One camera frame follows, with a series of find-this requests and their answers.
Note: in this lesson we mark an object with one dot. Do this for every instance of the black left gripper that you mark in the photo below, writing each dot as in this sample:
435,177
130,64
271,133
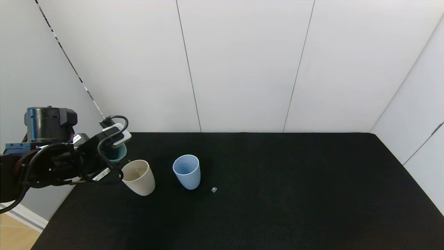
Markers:
103,173

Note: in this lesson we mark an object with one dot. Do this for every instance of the teal green plastic cup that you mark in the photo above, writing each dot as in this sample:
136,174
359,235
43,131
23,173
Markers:
118,153

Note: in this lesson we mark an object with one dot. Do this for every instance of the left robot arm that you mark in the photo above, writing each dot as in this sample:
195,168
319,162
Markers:
48,121

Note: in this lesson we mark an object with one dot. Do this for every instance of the beige plastic cup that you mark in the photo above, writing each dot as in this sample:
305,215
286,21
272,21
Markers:
140,182

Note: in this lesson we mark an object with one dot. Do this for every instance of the light blue plastic cup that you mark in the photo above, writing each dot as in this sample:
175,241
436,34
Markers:
189,178

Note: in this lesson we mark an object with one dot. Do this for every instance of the white baseboard strip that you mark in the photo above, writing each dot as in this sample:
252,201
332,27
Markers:
27,217

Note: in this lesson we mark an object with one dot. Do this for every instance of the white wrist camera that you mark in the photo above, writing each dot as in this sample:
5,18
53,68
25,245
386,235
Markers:
121,137

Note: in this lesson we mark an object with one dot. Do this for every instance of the dark wall panel latch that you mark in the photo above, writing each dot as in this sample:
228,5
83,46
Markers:
435,129

